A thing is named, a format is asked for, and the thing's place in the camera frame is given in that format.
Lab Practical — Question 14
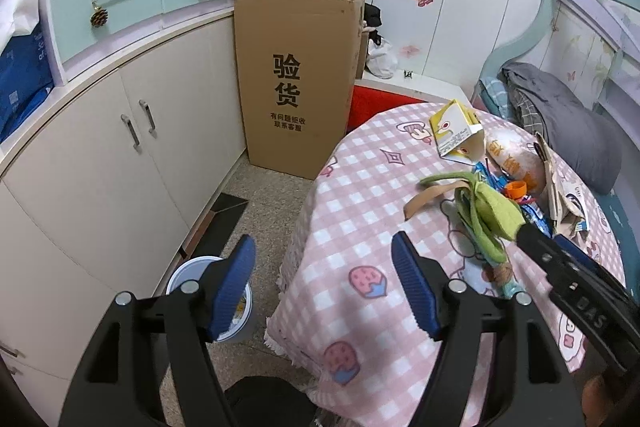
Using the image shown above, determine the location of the white orange plastic bag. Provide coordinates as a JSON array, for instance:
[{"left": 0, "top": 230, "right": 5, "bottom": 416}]
[{"left": 486, "top": 128, "right": 546, "bottom": 195}]

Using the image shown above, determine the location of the yellow white paper carton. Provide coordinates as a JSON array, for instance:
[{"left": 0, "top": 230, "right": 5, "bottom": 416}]
[{"left": 430, "top": 100, "right": 485, "bottom": 166}]

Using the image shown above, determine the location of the white plastic trash bin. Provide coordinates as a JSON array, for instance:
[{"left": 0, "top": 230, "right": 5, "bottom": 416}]
[{"left": 165, "top": 256, "right": 253, "bottom": 343}]

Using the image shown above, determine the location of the blue snack wrapper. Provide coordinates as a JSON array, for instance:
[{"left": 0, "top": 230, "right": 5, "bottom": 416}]
[{"left": 472, "top": 161, "right": 551, "bottom": 237}]

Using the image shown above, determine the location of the orange plastic cup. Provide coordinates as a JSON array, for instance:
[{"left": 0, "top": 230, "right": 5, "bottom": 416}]
[{"left": 503, "top": 180, "right": 527, "bottom": 202}]

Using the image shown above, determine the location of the grey blanket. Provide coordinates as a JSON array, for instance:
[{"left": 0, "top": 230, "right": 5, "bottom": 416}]
[{"left": 501, "top": 62, "right": 623, "bottom": 194}]

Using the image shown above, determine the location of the tan paper strip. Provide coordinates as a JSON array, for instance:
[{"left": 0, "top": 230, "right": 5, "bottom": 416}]
[{"left": 404, "top": 181, "right": 469, "bottom": 221}]

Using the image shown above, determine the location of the beige floor cabinet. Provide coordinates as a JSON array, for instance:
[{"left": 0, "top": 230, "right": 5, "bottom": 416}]
[{"left": 1, "top": 15, "right": 245, "bottom": 426}]

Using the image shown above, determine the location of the pink checkered tablecloth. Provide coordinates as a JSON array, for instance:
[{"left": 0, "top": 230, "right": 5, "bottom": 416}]
[{"left": 267, "top": 102, "right": 638, "bottom": 426}]

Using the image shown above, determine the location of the red storage box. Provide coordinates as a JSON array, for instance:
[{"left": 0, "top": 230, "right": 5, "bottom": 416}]
[{"left": 347, "top": 86, "right": 421, "bottom": 132}]

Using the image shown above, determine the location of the tall brown cardboard box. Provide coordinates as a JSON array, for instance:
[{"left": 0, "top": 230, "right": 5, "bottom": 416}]
[{"left": 234, "top": 0, "right": 364, "bottom": 180}]

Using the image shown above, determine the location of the blue shopping bag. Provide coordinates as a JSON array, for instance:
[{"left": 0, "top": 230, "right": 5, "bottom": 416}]
[{"left": 0, "top": 23, "right": 54, "bottom": 141}]

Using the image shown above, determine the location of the left pine cone ornament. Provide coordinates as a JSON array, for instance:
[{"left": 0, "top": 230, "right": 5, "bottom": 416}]
[{"left": 90, "top": 6, "right": 108, "bottom": 28}]

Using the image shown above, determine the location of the teal bed frame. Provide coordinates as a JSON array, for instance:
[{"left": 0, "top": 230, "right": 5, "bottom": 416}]
[{"left": 472, "top": 0, "right": 639, "bottom": 295}]

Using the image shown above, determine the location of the left cabinet door handle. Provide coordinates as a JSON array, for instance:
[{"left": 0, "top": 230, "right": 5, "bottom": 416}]
[{"left": 120, "top": 114, "right": 142, "bottom": 153}]

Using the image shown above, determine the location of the cabinet door handle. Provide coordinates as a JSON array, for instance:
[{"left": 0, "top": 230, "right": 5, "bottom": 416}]
[
  {"left": 139, "top": 100, "right": 156, "bottom": 136},
  {"left": 120, "top": 114, "right": 142, "bottom": 153}
]

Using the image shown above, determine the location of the right cabinet door handle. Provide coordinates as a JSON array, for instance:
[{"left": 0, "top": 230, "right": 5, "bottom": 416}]
[{"left": 139, "top": 100, "right": 156, "bottom": 136}]

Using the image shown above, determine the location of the white plastic bag by wall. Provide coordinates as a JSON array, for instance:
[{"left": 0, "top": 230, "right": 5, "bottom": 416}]
[{"left": 366, "top": 38, "right": 398, "bottom": 79}]

